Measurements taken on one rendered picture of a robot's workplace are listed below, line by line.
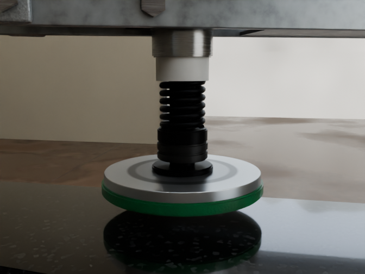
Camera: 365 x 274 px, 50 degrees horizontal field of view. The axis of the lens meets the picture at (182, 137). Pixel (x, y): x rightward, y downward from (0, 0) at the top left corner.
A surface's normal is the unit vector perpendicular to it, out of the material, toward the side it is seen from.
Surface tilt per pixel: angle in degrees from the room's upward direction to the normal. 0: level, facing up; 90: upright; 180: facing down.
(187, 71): 90
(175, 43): 90
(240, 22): 90
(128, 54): 90
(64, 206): 0
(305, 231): 0
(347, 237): 0
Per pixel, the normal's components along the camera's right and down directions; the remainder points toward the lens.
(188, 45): 0.15, 0.16
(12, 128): -0.18, 0.16
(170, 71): -0.43, 0.15
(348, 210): 0.00, -0.99
